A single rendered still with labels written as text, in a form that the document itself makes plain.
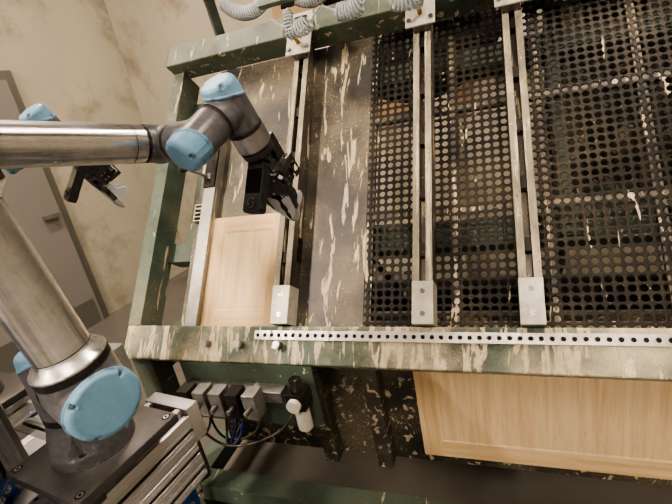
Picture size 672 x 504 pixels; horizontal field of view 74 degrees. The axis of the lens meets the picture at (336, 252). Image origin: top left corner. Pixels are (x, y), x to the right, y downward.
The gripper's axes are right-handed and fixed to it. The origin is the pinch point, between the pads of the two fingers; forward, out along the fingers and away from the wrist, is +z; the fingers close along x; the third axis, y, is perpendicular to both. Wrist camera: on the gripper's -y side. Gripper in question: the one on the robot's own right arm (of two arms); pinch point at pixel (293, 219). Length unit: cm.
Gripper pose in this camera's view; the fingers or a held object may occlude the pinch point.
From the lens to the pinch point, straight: 107.6
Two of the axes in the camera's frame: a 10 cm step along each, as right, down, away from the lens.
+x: -8.8, 0.0, 4.8
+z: 3.7, 6.4, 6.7
